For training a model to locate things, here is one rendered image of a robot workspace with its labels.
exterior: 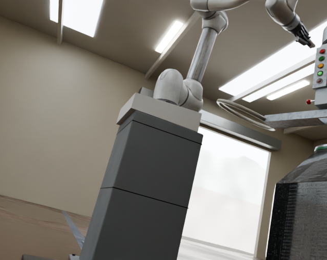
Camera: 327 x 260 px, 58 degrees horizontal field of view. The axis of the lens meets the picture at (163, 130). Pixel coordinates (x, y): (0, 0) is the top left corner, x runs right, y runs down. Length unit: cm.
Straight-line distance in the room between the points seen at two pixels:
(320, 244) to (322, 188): 22
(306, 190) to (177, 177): 59
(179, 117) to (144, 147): 26
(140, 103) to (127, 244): 68
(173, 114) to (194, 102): 35
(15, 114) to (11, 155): 96
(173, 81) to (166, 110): 25
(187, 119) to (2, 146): 634
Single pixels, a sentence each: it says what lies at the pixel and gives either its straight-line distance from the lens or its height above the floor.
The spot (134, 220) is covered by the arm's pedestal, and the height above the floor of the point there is 28.
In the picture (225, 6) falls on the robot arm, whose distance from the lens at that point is 192.
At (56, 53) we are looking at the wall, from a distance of 822.
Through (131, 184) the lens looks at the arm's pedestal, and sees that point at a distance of 145.
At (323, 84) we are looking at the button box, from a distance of 197.
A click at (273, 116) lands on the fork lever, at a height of 113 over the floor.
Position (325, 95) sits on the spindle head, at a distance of 196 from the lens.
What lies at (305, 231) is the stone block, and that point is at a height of 41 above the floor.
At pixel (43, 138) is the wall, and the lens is 757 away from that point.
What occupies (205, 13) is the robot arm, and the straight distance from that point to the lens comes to 206.
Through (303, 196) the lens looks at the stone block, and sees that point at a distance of 144.
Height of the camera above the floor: 31
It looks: 17 degrees up
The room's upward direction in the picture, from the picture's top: 14 degrees clockwise
